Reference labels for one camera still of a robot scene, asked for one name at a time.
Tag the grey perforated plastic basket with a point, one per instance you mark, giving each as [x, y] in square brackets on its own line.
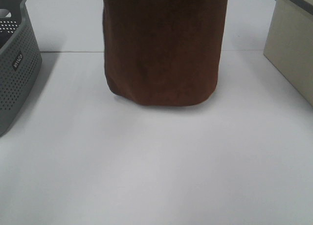
[20, 60]

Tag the beige storage box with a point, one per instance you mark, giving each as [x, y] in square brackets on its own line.
[289, 44]

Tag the brown towel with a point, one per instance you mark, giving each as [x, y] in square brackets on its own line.
[163, 52]

